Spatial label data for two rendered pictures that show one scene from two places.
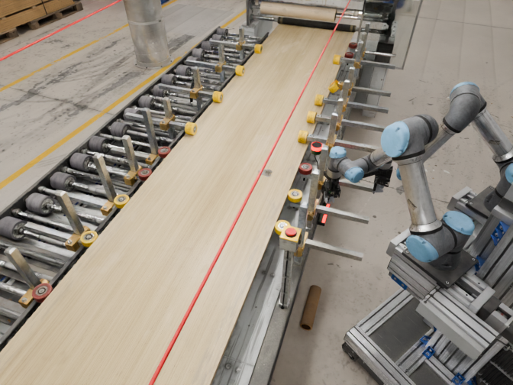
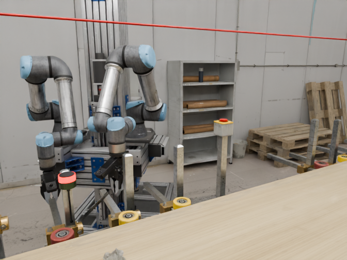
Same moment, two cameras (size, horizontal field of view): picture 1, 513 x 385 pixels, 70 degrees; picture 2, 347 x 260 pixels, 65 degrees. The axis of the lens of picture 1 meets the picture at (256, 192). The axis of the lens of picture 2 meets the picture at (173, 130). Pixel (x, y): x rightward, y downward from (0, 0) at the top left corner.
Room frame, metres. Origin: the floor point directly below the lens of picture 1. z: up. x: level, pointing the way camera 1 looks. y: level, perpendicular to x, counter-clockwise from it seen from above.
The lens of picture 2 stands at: (2.10, 0.58, 1.50)
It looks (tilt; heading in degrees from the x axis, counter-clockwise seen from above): 13 degrees down; 222
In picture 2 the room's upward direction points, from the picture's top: straight up
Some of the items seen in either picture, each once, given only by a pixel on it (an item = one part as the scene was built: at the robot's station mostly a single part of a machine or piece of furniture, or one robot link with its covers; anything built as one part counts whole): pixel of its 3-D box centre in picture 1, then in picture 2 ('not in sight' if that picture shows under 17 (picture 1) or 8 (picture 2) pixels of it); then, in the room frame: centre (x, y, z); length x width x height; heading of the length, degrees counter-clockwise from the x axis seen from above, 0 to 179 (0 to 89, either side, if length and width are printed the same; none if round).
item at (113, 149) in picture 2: (334, 171); (116, 147); (1.40, -0.39, 1.14); 0.08 x 0.08 x 0.05
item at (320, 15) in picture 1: (317, 13); not in sight; (4.06, -0.63, 1.05); 1.43 x 0.12 x 0.12; 71
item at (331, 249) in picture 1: (319, 246); (162, 199); (1.19, -0.32, 0.82); 0.43 x 0.03 x 0.04; 71
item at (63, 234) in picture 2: (304, 173); (63, 246); (1.72, -0.30, 0.85); 0.08 x 0.08 x 0.11
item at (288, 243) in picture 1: (290, 239); (223, 128); (0.93, -0.13, 1.18); 0.07 x 0.07 x 0.08; 71
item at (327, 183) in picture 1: (332, 184); (119, 164); (1.39, -0.39, 1.06); 0.09 x 0.08 x 0.12; 1
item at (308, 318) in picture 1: (311, 306); not in sight; (1.29, -0.37, 0.04); 0.30 x 0.08 x 0.08; 161
